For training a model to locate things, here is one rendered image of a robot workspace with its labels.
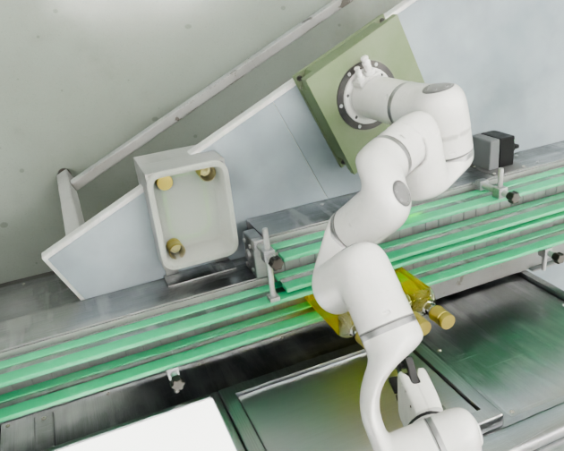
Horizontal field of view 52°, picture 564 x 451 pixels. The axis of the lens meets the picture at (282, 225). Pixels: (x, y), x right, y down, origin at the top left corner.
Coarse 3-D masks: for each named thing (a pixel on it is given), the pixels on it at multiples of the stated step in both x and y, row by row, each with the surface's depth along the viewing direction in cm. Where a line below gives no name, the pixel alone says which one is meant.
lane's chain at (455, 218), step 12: (552, 168) 154; (540, 192) 155; (552, 192) 157; (420, 204) 141; (492, 204) 150; (504, 204) 152; (516, 204) 154; (456, 216) 147; (468, 216) 149; (408, 228) 143; (420, 228) 144; (432, 228) 146; (384, 240) 141; (276, 252) 131; (288, 264) 133; (300, 264) 134
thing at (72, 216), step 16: (336, 0) 188; (352, 0) 189; (320, 16) 187; (288, 32) 186; (304, 32) 187; (272, 48) 185; (240, 64) 185; (256, 64) 184; (224, 80) 182; (208, 96) 182; (176, 112) 180; (160, 128) 180; (128, 144) 178; (112, 160) 177; (64, 176) 182; (80, 176) 176; (96, 176) 177; (64, 192) 169; (64, 208) 157; (80, 208) 160; (64, 224) 147; (80, 224) 144
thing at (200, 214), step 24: (192, 168) 121; (216, 168) 127; (168, 192) 128; (192, 192) 130; (216, 192) 132; (168, 216) 130; (192, 216) 132; (216, 216) 134; (192, 240) 134; (216, 240) 135; (168, 264) 126; (192, 264) 128
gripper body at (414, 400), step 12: (420, 372) 97; (408, 384) 94; (420, 384) 94; (408, 396) 93; (420, 396) 92; (432, 396) 92; (408, 408) 93; (420, 408) 90; (432, 408) 90; (408, 420) 93
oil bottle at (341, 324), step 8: (304, 296) 136; (312, 296) 131; (312, 304) 132; (320, 312) 128; (328, 312) 124; (328, 320) 125; (336, 320) 121; (344, 320) 118; (352, 320) 118; (336, 328) 122; (344, 328) 119; (344, 336) 120; (352, 336) 120
